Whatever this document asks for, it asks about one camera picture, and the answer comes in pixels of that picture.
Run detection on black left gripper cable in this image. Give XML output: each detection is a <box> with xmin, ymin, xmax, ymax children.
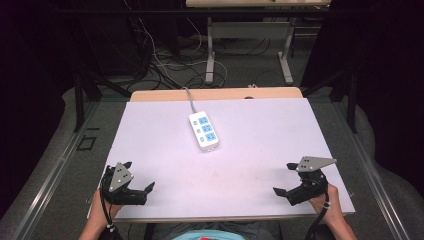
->
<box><xmin>99</xmin><ymin>173</ymin><xmax>118</xmax><ymax>240</ymax></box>

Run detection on white table board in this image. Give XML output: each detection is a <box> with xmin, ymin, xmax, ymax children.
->
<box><xmin>87</xmin><ymin>97</ymin><xmax>356</xmax><ymax>222</ymax></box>

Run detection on person's teal shirt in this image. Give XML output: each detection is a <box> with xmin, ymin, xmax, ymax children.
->
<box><xmin>171</xmin><ymin>229</ymin><xmax>247</xmax><ymax>240</ymax></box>

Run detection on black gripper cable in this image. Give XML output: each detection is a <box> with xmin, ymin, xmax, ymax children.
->
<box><xmin>303</xmin><ymin>193</ymin><xmax>332</xmax><ymax>240</ymax></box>
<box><xmin>99</xmin><ymin>173</ymin><xmax>118</xmax><ymax>240</ymax></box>

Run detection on person's left hand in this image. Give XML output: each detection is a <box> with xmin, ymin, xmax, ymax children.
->
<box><xmin>88</xmin><ymin>187</ymin><xmax>125</xmax><ymax>232</ymax></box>

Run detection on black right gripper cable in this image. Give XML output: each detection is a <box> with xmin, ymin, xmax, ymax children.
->
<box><xmin>303</xmin><ymin>193</ymin><xmax>332</xmax><ymax>240</ymax></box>

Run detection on wooden table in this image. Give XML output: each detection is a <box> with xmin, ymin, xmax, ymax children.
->
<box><xmin>129</xmin><ymin>86</ymin><xmax>304</xmax><ymax>103</ymax></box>

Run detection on person's right hand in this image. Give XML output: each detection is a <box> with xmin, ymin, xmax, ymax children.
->
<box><xmin>308</xmin><ymin>182</ymin><xmax>342</xmax><ymax>225</ymax></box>

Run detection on tangle of floor cables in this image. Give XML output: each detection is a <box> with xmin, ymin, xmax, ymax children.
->
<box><xmin>121</xmin><ymin>0</ymin><xmax>278</xmax><ymax>91</ymax></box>

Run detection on black metal stand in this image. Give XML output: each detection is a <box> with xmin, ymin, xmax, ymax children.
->
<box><xmin>73</xmin><ymin>71</ymin><xmax>133</xmax><ymax>133</ymax></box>
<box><xmin>301</xmin><ymin>64</ymin><xmax>360</xmax><ymax>135</ymax></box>

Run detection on aluminium floor rail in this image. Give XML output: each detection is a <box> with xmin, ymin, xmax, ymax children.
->
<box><xmin>11</xmin><ymin>100</ymin><xmax>102</xmax><ymax>240</ymax></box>
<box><xmin>332</xmin><ymin>99</ymin><xmax>413</xmax><ymax>240</ymax></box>

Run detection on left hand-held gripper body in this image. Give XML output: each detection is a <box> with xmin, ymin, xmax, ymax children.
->
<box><xmin>100</xmin><ymin>162</ymin><xmax>148</xmax><ymax>206</ymax></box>

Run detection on grey power strip cable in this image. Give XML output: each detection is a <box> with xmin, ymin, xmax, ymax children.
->
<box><xmin>182</xmin><ymin>86</ymin><xmax>198</xmax><ymax>115</ymax></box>

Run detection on white power strip blue sockets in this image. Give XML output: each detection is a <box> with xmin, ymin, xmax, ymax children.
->
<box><xmin>188</xmin><ymin>110</ymin><xmax>220</xmax><ymax>153</ymax></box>

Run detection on white desk with metal legs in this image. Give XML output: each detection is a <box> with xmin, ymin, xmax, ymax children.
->
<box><xmin>185</xmin><ymin>0</ymin><xmax>333</xmax><ymax>86</ymax></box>

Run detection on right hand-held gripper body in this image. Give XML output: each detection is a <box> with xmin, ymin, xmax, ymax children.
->
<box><xmin>285</xmin><ymin>155</ymin><xmax>338</xmax><ymax>207</ymax></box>

